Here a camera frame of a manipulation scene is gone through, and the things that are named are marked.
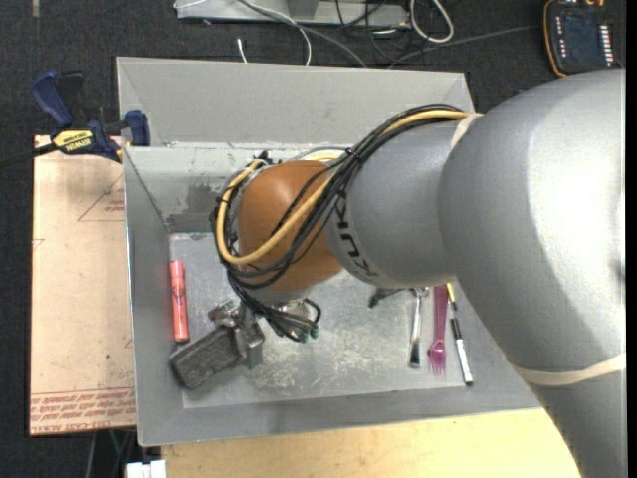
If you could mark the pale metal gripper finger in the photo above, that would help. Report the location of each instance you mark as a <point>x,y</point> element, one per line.
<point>254,350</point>
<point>223,312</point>

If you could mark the dark grey rough block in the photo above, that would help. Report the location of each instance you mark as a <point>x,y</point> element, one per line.
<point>204,359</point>

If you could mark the orange-red marker pen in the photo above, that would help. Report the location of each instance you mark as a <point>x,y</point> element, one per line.
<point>179,302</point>

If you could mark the grey metal bin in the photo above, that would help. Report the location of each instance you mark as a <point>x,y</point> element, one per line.
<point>348,356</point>

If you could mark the silver metal utensil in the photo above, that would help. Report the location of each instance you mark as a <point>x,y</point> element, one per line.
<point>415,331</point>

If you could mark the brown cardboard board red print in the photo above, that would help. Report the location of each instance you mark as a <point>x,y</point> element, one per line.
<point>79,287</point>

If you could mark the pink plastic fork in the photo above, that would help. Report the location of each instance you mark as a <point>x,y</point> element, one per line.
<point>439,326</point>

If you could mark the black and white marker pen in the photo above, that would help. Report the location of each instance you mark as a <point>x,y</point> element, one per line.
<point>461,351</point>

